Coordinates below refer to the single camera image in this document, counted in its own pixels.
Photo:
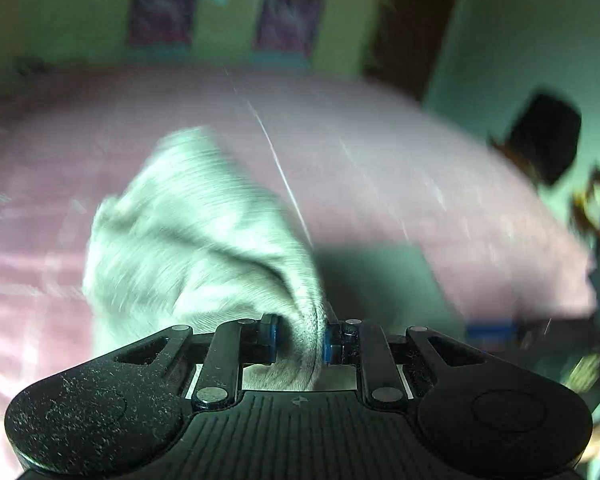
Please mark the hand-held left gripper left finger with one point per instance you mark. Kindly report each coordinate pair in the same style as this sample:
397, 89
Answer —
270, 335

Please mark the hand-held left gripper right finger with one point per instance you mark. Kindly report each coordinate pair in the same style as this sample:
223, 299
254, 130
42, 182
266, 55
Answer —
331, 347

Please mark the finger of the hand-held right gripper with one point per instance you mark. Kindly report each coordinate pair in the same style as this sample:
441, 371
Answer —
490, 332

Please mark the grey pants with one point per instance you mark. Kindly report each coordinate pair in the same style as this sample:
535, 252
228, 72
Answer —
205, 240

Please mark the bed with pink checked sheet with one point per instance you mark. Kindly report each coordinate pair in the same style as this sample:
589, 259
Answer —
405, 195

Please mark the dark brown door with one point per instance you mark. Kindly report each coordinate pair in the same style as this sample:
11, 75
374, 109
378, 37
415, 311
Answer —
410, 25

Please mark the pale green wardrobe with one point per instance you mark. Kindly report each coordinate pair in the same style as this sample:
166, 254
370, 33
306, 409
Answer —
230, 10

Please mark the purple wall poster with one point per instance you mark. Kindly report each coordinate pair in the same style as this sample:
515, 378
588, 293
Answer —
290, 17
162, 10

